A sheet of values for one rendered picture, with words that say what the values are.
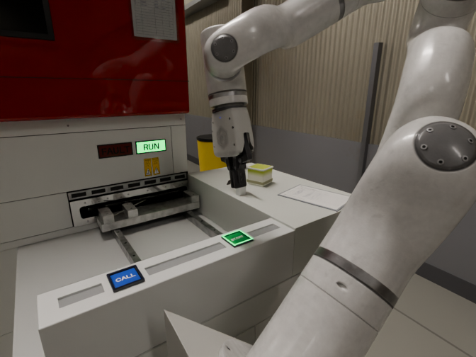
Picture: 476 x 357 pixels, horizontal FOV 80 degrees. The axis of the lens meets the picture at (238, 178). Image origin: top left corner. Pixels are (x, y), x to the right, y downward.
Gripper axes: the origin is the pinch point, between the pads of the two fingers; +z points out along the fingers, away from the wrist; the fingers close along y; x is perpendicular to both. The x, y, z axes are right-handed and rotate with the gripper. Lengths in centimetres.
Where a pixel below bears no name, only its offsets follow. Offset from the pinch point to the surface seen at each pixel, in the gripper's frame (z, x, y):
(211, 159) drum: 9, 140, -259
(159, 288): 17.3, -21.2, 0.7
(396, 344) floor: 109, 104, -22
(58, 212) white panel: 8, -33, -61
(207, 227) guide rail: 19.9, 8.0, -34.4
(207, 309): 26.9, -11.4, -1.3
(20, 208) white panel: 4, -43, -60
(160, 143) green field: -11, 4, -57
